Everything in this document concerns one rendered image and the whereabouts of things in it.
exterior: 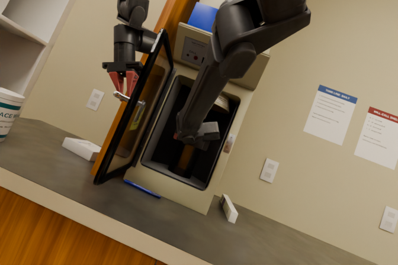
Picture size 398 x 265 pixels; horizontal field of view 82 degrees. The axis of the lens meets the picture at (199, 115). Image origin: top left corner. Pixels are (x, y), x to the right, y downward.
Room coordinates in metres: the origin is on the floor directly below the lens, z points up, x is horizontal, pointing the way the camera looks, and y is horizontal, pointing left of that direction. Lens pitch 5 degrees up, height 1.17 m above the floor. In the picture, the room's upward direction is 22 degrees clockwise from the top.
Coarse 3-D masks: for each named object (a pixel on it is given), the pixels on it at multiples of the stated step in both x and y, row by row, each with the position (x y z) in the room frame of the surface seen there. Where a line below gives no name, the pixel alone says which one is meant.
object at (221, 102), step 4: (220, 96) 0.85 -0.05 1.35; (224, 96) 0.87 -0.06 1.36; (216, 100) 0.84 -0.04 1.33; (220, 100) 0.85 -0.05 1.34; (224, 100) 0.86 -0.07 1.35; (228, 100) 0.89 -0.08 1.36; (216, 104) 0.84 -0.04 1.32; (220, 104) 0.84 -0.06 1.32; (224, 104) 0.86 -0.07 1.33; (228, 104) 0.88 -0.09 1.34; (212, 108) 1.00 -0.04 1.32; (216, 108) 0.99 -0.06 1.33; (220, 108) 0.98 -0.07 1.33; (224, 108) 0.85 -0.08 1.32; (228, 108) 0.88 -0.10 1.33; (224, 112) 0.96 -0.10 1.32; (228, 112) 0.90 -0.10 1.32
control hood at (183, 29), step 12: (180, 24) 0.73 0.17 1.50; (180, 36) 0.75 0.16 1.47; (192, 36) 0.74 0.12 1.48; (204, 36) 0.72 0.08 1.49; (180, 48) 0.78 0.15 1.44; (180, 60) 0.81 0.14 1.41; (264, 60) 0.71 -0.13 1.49; (252, 72) 0.75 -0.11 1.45; (240, 84) 0.79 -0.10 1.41; (252, 84) 0.77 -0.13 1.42
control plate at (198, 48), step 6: (186, 42) 0.76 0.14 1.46; (192, 42) 0.75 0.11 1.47; (198, 42) 0.74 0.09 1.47; (186, 48) 0.77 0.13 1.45; (192, 48) 0.76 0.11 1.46; (198, 48) 0.75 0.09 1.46; (204, 48) 0.75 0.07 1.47; (186, 54) 0.78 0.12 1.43; (192, 54) 0.78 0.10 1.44; (198, 54) 0.77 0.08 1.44; (204, 54) 0.76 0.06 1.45; (186, 60) 0.80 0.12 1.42; (192, 60) 0.79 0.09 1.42; (198, 60) 0.78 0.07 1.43
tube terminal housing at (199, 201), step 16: (208, 0) 0.84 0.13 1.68; (224, 0) 0.83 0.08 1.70; (176, 64) 0.84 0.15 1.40; (192, 80) 0.85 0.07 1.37; (240, 96) 0.81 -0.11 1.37; (240, 112) 0.81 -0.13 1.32; (224, 144) 0.81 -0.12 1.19; (224, 160) 0.81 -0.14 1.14; (128, 176) 0.84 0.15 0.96; (144, 176) 0.83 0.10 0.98; (160, 176) 0.83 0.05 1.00; (160, 192) 0.82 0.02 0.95; (176, 192) 0.82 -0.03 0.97; (192, 192) 0.81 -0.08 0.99; (208, 192) 0.81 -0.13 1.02; (192, 208) 0.81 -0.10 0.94; (208, 208) 0.81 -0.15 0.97
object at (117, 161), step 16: (160, 32) 0.52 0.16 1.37; (160, 64) 0.62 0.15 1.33; (160, 80) 0.71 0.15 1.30; (144, 96) 0.60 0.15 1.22; (144, 112) 0.68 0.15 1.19; (128, 128) 0.58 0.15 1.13; (144, 128) 0.78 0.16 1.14; (112, 144) 0.52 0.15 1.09; (128, 144) 0.65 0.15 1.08; (112, 160) 0.57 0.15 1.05; (128, 160) 0.74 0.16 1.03; (96, 176) 0.52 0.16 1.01
